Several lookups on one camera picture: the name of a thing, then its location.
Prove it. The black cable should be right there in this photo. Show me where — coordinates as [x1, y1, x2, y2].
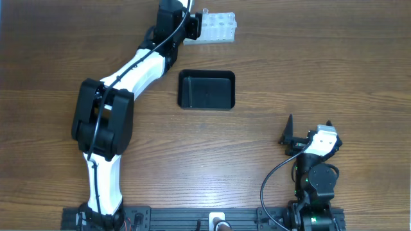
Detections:
[86, 0, 193, 161]
[259, 141, 314, 231]

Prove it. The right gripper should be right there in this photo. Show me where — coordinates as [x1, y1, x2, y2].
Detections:
[278, 114, 334, 157]

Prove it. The white test tube rack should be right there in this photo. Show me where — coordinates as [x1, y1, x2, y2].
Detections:
[182, 12, 238, 46]

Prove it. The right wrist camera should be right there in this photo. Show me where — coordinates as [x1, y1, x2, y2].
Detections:
[309, 124, 338, 157]

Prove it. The black tray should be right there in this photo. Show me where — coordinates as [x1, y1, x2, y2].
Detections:
[177, 69, 236, 112]

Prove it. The mounting rail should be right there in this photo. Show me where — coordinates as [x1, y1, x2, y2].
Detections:
[60, 205, 346, 231]

